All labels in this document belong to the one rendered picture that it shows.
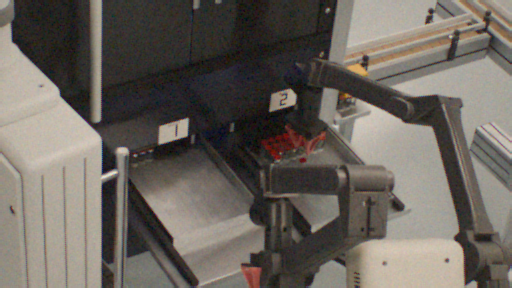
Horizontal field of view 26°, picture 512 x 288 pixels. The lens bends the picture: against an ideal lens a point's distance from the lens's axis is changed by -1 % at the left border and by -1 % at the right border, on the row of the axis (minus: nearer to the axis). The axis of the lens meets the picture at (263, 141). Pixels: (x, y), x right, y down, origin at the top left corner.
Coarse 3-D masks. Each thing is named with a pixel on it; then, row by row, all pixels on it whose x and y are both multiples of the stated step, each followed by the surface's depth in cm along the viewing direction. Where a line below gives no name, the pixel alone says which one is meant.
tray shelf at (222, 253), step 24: (216, 144) 307; (240, 144) 308; (240, 168) 300; (144, 240) 276; (216, 240) 278; (240, 240) 278; (168, 264) 269; (192, 264) 270; (216, 264) 271; (240, 264) 272
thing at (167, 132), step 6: (186, 120) 287; (162, 126) 284; (168, 126) 285; (174, 126) 286; (180, 126) 287; (186, 126) 289; (162, 132) 285; (168, 132) 286; (174, 132) 288; (180, 132) 289; (186, 132) 290; (162, 138) 287; (168, 138) 288; (174, 138) 289
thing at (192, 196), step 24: (192, 144) 306; (144, 168) 296; (168, 168) 297; (192, 168) 298; (216, 168) 299; (144, 192) 288; (168, 192) 289; (192, 192) 290; (216, 192) 291; (240, 192) 292; (168, 216) 282; (192, 216) 283; (216, 216) 284; (240, 216) 280; (192, 240) 276
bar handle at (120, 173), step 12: (120, 156) 208; (120, 168) 210; (120, 180) 211; (120, 192) 213; (120, 204) 215; (120, 216) 217; (120, 228) 220; (120, 240) 222; (120, 252) 224; (120, 264) 226; (120, 276) 228
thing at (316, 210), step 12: (336, 144) 310; (252, 156) 299; (312, 156) 307; (324, 156) 307; (336, 156) 308; (348, 156) 306; (300, 204) 291; (312, 204) 291; (324, 204) 292; (336, 204) 292; (300, 216) 284; (312, 216) 288; (324, 216) 288; (336, 216) 284; (312, 228) 281
